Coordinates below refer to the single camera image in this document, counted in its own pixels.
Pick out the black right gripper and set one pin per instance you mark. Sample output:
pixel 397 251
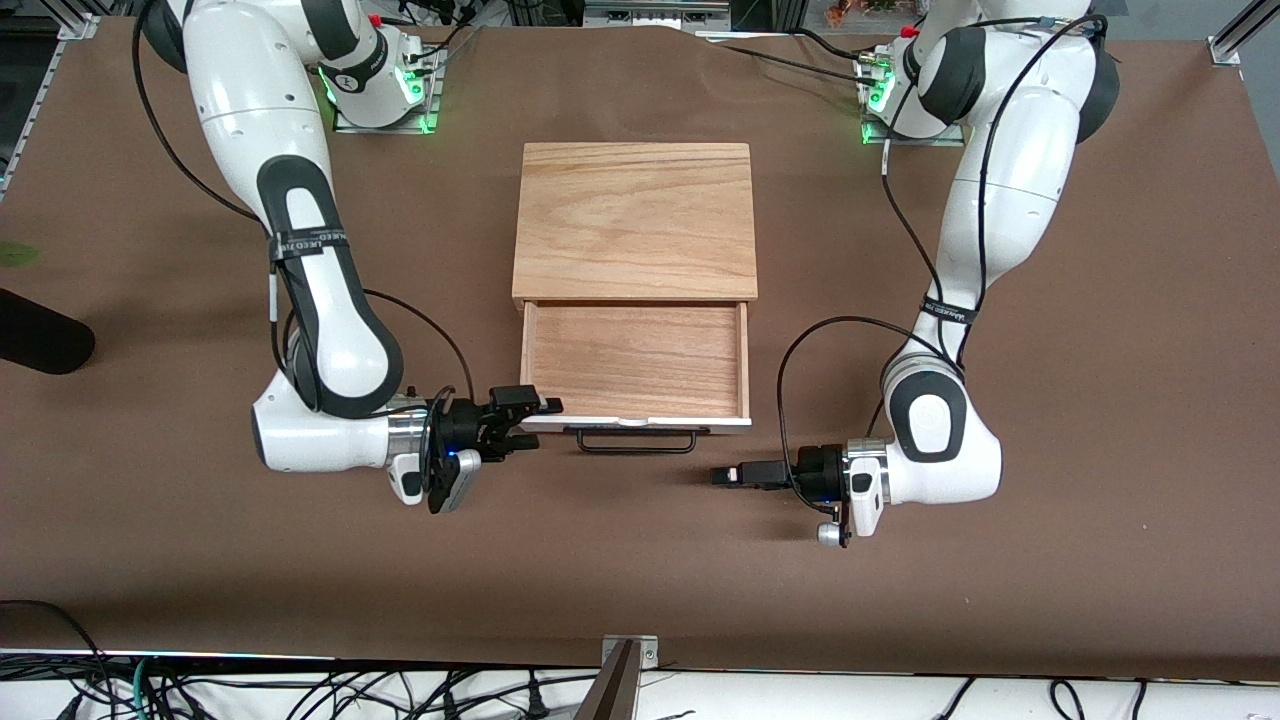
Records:
pixel 466 419

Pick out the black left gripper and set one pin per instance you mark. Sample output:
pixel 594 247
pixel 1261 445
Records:
pixel 822 472

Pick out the wooden drawer with white front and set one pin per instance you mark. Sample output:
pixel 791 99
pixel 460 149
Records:
pixel 635 360

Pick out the wooden drawer cabinet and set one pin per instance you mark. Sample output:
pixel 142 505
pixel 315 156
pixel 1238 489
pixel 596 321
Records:
pixel 635 220

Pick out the brown table cover sheet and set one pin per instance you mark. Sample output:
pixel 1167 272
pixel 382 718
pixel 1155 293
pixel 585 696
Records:
pixel 640 560

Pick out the black cylindrical foam object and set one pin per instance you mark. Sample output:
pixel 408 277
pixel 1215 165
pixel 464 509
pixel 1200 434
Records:
pixel 40 335

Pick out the small metal bracket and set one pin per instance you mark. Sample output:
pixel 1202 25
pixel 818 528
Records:
pixel 647 650

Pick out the brown camera mount bar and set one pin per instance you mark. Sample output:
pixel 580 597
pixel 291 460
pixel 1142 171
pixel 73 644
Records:
pixel 612 690

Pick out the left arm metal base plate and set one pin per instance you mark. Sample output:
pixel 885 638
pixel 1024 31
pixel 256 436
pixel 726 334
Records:
pixel 945 138

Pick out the grey metal rack frame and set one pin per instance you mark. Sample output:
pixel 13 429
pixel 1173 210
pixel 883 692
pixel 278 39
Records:
pixel 655 12

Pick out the aluminium profile rail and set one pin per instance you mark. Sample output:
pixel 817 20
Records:
pixel 1240 35
pixel 45 100

